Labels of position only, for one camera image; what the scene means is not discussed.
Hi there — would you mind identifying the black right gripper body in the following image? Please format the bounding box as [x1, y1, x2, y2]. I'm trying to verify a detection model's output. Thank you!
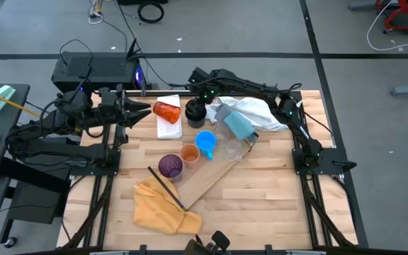
[188, 94, 213, 111]

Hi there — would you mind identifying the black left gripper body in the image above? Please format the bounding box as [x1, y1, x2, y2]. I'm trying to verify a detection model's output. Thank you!
[98, 84, 128, 144]

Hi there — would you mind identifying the black plastic cup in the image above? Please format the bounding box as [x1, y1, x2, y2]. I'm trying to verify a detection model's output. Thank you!
[184, 102, 208, 121]

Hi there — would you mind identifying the orange translucent tumbler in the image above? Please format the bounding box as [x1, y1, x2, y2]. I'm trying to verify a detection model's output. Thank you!
[152, 101, 182, 125]

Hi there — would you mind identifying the white napkin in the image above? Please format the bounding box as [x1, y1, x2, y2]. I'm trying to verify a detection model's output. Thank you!
[156, 93, 183, 140]

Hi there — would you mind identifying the blue plastic mug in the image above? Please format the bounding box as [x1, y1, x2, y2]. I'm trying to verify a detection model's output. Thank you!
[194, 130, 217, 161]

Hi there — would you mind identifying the peach plastic cup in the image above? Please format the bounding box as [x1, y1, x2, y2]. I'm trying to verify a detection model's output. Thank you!
[179, 143, 201, 164]

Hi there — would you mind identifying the clear plastic cup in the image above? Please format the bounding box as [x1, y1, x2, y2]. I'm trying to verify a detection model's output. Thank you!
[217, 136, 244, 162]

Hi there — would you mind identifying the purple faceted plastic tumbler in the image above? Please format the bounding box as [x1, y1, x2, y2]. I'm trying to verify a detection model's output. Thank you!
[157, 153, 184, 182]

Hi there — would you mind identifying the grey cloth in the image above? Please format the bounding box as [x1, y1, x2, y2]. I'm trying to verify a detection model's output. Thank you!
[213, 103, 234, 123]

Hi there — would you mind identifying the black computer tower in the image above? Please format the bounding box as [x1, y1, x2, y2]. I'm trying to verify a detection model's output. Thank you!
[50, 38, 145, 107]

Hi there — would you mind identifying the teal cloth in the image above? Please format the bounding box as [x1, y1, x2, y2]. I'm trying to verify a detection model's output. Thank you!
[223, 110, 258, 142]

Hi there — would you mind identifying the white cloth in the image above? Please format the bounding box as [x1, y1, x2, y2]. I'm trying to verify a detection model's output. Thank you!
[204, 96, 290, 132]

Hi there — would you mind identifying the wooden board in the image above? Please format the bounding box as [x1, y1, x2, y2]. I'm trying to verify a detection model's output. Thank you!
[146, 132, 260, 213]

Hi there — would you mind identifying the yellow waffle cloth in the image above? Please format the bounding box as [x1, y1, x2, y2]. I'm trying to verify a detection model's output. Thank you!
[132, 176, 204, 236]

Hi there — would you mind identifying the mint green stapler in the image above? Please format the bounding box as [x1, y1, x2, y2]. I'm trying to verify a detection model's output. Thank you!
[0, 84, 16, 113]

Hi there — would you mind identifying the black equipment box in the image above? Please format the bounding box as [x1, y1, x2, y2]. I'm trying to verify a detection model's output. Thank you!
[7, 180, 71, 225]

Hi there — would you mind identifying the red chair base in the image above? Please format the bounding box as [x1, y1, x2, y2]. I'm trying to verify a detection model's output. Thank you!
[375, 0, 408, 35]

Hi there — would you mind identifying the white cable bundle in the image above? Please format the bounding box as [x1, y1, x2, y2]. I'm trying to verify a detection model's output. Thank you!
[87, 0, 105, 25]

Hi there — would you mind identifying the black coiled cable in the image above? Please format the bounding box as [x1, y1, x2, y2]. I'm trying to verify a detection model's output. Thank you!
[137, 1, 165, 24]

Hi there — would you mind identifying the yellow hanging cable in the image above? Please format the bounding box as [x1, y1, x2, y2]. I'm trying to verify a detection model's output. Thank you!
[0, 84, 45, 120]

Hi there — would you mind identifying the white floor cable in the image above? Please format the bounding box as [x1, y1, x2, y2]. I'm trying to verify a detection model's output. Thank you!
[365, 0, 408, 52]

